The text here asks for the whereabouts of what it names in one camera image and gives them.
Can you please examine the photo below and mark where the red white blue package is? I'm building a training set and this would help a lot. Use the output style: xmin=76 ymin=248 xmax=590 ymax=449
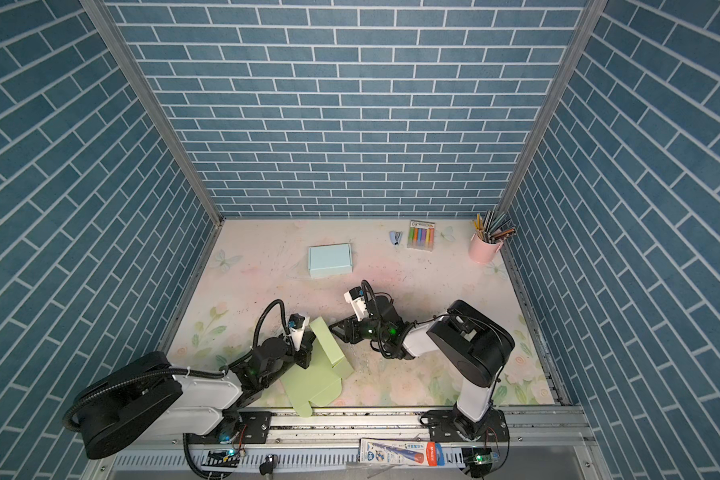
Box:
xmin=359 ymin=438 xmax=446 ymax=467

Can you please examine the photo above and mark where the pink pencil cup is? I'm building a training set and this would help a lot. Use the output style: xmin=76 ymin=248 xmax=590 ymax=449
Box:
xmin=468 ymin=233 xmax=504 ymax=265

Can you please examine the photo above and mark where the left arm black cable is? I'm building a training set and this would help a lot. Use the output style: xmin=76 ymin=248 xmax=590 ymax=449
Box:
xmin=227 ymin=299 xmax=290 ymax=373

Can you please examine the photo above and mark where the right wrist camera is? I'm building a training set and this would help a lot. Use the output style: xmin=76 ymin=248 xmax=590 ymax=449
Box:
xmin=344 ymin=287 xmax=369 ymax=321

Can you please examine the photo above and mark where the light green paper box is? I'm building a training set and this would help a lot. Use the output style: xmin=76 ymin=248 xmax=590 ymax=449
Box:
xmin=280 ymin=317 xmax=354 ymax=417

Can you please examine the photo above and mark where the coloured marker pack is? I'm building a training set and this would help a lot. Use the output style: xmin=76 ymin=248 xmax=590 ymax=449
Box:
xmin=407 ymin=220 xmax=436 ymax=251

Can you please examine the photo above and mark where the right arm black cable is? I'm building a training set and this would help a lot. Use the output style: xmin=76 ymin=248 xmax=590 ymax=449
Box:
xmin=361 ymin=279 xmax=451 ymax=361

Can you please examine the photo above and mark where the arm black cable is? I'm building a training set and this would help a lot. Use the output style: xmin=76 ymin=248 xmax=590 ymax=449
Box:
xmin=227 ymin=299 xmax=290 ymax=373
xmin=361 ymin=279 xmax=451 ymax=361

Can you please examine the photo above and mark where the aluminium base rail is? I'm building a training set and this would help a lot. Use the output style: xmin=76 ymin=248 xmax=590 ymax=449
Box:
xmin=83 ymin=405 xmax=610 ymax=479

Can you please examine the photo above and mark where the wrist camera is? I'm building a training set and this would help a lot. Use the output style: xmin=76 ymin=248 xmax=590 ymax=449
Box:
xmin=344 ymin=287 xmax=369 ymax=321
xmin=287 ymin=313 xmax=310 ymax=351

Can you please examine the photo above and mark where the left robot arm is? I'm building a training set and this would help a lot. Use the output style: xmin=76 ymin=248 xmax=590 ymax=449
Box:
xmin=62 ymin=331 xmax=316 ymax=459

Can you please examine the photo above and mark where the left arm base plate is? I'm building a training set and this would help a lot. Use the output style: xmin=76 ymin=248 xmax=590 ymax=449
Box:
xmin=188 ymin=411 xmax=273 ymax=446

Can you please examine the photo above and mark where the light blue paper box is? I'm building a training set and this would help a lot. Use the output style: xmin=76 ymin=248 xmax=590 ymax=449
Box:
xmin=308 ymin=243 xmax=353 ymax=279

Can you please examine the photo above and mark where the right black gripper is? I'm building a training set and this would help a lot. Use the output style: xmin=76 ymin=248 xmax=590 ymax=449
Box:
xmin=327 ymin=315 xmax=390 ymax=346

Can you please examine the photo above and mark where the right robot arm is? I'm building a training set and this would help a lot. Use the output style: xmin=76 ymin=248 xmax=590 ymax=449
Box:
xmin=329 ymin=296 xmax=515 ymax=440

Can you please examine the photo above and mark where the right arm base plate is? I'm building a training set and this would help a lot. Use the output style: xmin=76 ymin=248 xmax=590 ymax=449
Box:
xmin=419 ymin=407 xmax=510 ymax=443

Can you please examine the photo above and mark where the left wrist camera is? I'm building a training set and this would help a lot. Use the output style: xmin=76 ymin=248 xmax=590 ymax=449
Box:
xmin=287 ymin=313 xmax=310 ymax=351

